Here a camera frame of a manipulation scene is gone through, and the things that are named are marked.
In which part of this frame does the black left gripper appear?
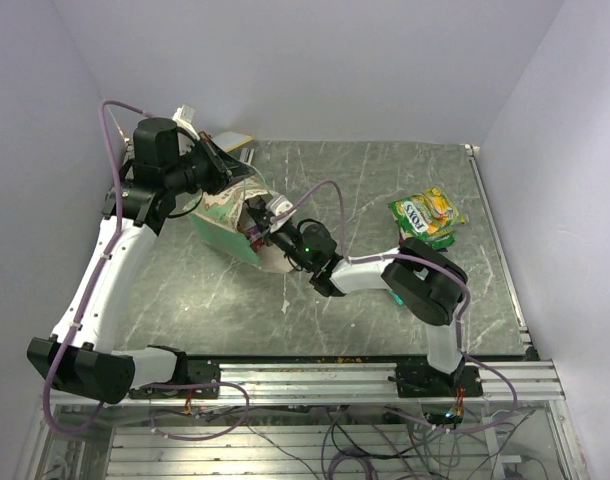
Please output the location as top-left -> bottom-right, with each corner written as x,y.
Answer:
165,131 -> 256,196

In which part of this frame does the green printed paper bag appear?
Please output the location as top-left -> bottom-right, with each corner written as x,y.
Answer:
189,174 -> 294,274

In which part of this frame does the teal Fox's snack packet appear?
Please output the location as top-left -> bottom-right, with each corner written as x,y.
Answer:
390,291 -> 404,306

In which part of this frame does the yellow green snack packet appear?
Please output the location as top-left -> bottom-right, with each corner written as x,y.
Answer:
420,187 -> 466,236

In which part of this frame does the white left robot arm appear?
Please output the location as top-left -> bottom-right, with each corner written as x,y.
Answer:
27,117 -> 255,404

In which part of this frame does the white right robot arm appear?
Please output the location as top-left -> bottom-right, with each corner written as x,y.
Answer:
249,207 -> 471,396

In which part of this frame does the yellow-edged board on stand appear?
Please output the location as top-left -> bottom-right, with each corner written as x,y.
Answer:
211,131 -> 254,164

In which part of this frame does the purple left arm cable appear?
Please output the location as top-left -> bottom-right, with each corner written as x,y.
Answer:
41,100 -> 146,433

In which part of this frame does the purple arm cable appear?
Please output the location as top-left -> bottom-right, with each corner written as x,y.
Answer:
274,179 -> 518,434
41,100 -> 146,433

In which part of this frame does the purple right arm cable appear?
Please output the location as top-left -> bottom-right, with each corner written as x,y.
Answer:
274,179 -> 518,434

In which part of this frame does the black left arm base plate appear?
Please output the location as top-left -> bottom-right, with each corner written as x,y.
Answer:
128,355 -> 221,400

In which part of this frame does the aluminium front frame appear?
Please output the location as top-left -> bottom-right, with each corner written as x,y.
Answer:
38,360 -> 567,406

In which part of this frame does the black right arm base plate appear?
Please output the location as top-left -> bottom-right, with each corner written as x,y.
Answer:
387,357 -> 484,398

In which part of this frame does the aluminium rail at table edge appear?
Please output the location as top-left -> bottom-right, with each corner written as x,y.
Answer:
464,144 -> 540,360

